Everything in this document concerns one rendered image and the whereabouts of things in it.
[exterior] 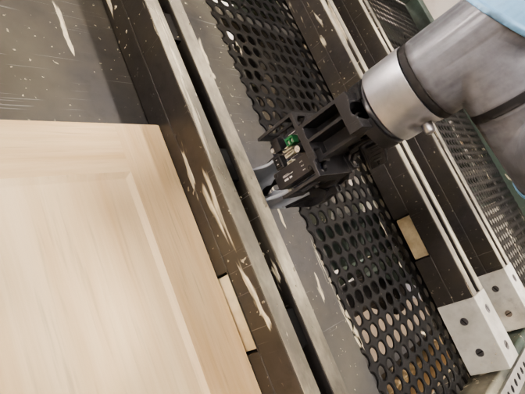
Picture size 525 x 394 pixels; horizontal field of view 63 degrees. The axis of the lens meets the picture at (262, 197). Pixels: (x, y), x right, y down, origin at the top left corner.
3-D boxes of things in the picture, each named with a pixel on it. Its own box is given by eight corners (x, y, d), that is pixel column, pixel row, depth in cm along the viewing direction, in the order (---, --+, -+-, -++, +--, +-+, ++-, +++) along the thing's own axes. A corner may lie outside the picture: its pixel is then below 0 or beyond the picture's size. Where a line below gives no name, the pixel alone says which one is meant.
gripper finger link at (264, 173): (216, 183, 53) (265, 145, 47) (249, 179, 57) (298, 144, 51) (226, 205, 52) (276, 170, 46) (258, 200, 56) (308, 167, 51)
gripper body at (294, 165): (251, 139, 46) (337, 69, 38) (300, 139, 52) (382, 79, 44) (280, 205, 44) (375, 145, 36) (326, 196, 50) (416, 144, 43)
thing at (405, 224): (415, 260, 80) (429, 254, 78) (395, 220, 82) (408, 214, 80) (421, 256, 82) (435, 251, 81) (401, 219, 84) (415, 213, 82)
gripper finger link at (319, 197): (273, 184, 52) (326, 148, 47) (283, 183, 53) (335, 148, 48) (289, 219, 51) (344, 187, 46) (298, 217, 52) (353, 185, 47)
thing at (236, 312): (239, 354, 45) (258, 349, 43) (212, 281, 46) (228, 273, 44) (258, 344, 47) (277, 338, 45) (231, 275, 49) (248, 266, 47)
